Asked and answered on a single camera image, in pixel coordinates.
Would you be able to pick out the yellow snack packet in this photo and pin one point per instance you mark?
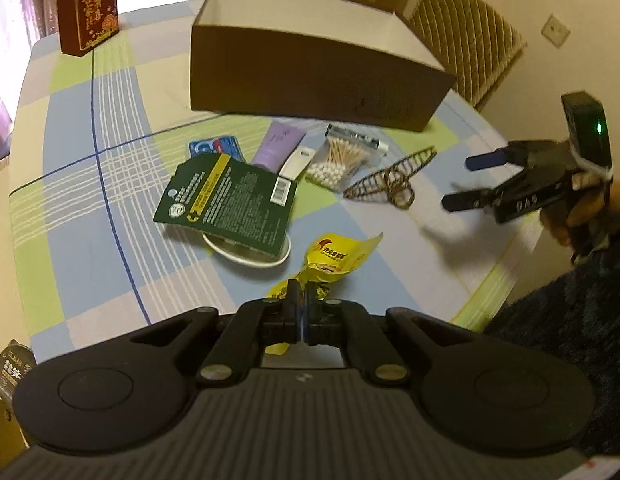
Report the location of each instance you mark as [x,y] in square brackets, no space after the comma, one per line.
[335,255]

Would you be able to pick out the white plate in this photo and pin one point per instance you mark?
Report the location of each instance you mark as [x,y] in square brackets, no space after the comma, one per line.
[250,258]

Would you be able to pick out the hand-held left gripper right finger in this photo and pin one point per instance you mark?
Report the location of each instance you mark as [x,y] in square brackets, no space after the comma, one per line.
[314,317]

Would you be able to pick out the single wall outlet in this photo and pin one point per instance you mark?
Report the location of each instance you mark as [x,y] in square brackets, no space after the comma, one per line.
[555,30]

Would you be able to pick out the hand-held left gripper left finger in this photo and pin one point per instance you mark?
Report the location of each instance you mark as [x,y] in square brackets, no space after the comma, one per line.
[290,310]

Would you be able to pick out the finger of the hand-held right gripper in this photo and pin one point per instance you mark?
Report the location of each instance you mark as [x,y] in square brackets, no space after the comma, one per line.
[482,161]
[462,201]

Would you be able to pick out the person's right hand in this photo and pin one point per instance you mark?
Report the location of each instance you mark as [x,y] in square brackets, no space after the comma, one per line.
[584,205]

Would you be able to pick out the person's right forearm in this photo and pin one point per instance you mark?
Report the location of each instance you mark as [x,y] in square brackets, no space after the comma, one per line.
[618,200]

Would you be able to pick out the red gift bag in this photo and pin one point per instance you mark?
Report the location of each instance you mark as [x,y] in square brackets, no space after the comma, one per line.
[90,10]

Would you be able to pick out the person's dark blue clothing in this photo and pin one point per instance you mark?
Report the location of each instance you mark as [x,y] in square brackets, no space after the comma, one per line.
[564,335]

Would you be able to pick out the blue label plastic box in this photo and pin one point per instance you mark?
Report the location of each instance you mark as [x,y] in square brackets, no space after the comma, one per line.
[215,146]

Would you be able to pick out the dark green packet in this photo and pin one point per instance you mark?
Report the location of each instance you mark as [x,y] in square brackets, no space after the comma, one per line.
[230,200]

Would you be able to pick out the wicker chair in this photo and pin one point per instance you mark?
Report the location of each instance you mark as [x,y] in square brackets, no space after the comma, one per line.
[469,35]

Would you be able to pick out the brown cardboard box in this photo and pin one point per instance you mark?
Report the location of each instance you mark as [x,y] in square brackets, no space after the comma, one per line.
[290,75]

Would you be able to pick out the black printed packet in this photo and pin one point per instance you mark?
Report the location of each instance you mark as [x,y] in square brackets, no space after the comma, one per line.
[10,370]

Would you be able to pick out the cotton swab bag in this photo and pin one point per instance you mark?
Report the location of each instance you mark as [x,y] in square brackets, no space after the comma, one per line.
[335,160]

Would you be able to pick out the purple tube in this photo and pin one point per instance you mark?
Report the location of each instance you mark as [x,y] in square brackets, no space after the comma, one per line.
[277,142]

